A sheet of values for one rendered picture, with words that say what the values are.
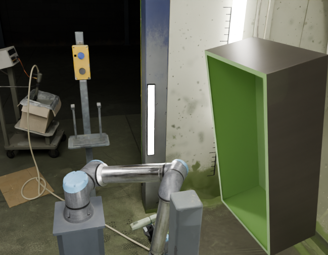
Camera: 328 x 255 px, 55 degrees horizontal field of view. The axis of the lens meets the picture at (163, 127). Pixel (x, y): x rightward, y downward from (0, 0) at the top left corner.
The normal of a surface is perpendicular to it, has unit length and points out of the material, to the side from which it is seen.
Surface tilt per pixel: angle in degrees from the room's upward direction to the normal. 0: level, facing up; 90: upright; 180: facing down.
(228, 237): 0
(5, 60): 90
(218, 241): 0
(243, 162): 90
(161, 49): 90
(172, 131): 90
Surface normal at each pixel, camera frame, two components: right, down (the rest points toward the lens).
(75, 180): 0.00, -0.87
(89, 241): 0.26, 0.41
